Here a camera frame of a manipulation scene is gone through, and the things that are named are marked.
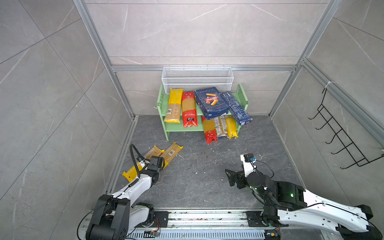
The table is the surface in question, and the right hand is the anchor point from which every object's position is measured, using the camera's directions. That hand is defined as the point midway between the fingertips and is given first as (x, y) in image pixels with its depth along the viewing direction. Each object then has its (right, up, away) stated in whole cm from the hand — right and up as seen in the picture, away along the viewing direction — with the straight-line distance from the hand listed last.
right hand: (232, 168), depth 70 cm
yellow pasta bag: (-34, +3, +26) cm, 42 cm away
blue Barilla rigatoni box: (-8, +34, +12) cm, 37 cm away
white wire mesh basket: (-21, +53, +31) cm, 65 cm away
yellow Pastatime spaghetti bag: (+5, +17, +21) cm, 27 cm away
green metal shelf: (-28, +20, +10) cm, 35 cm away
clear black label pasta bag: (-2, +21, +23) cm, 31 cm away
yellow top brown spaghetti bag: (-30, +28, +11) cm, 42 cm away
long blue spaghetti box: (+5, +28, +10) cm, 30 cm away
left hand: (-43, -4, +20) cm, 48 cm away
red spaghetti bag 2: (-8, +17, +21) cm, 29 cm away
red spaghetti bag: (-21, +26, +10) cm, 35 cm away
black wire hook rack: (+49, +7, -10) cm, 50 cm away
